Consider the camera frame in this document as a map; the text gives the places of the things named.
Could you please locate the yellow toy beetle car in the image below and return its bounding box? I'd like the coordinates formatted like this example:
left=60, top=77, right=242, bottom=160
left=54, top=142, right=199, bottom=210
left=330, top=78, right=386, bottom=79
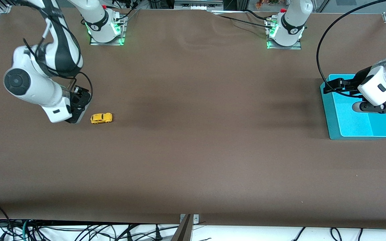
left=90, top=113, right=113, bottom=125

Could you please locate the teal plastic bin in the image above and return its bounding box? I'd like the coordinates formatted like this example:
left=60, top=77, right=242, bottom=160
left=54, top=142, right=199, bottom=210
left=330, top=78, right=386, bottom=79
left=320, top=74, right=386, bottom=140

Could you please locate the dark metal bar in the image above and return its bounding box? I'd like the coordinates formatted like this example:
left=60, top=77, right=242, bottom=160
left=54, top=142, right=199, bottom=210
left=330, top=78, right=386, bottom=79
left=171, top=214, right=194, bottom=241

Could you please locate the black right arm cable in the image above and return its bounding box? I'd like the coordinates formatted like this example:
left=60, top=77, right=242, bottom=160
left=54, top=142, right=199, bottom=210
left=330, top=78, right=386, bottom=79
left=23, top=17, right=93, bottom=104

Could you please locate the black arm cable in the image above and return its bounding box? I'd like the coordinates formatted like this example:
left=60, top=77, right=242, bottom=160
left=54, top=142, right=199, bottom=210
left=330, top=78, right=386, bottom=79
left=316, top=0, right=386, bottom=98
left=23, top=17, right=93, bottom=104

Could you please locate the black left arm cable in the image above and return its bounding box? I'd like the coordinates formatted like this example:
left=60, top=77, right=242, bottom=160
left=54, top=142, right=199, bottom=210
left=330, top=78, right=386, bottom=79
left=316, top=0, right=386, bottom=98

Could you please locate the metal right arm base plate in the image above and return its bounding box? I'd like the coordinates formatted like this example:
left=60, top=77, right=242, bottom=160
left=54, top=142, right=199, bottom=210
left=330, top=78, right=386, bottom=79
left=89, top=16, right=126, bottom=46

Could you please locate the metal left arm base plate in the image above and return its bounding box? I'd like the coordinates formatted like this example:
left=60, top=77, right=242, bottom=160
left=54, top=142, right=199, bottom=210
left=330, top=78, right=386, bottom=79
left=266, top=19, right=303, bottom=50

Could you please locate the long black table cable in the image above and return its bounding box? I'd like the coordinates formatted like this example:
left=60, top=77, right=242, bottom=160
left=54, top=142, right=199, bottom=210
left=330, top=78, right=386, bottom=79
left=212, top=9, right=275, bottom=30

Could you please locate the aluminium frame rail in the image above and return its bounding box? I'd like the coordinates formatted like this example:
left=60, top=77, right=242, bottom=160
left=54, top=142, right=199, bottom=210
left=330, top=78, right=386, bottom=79
left=174, top=0, right=224, bottom=10

